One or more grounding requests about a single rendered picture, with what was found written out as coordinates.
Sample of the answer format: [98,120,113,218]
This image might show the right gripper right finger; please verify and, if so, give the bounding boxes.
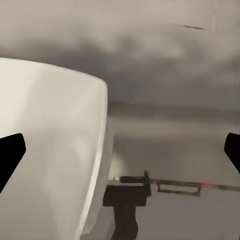
[224,133,240,173]

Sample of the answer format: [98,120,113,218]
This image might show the bowl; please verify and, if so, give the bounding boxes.
[0,57,108,240]

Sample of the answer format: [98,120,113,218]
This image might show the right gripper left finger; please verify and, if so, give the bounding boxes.
[0,133,26,193]

